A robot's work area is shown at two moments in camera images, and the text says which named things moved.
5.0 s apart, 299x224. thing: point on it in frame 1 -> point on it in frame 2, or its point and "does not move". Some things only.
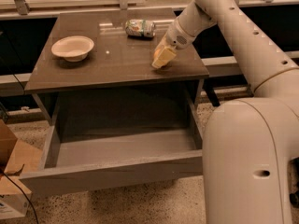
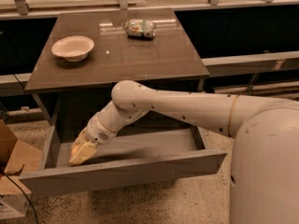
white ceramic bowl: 73,48 does not move
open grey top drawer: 87,160 does not move
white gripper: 176,36 -> 97,132
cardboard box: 17,158 does not move
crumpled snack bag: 140,28 does not move
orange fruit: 157,52 -> 74,150
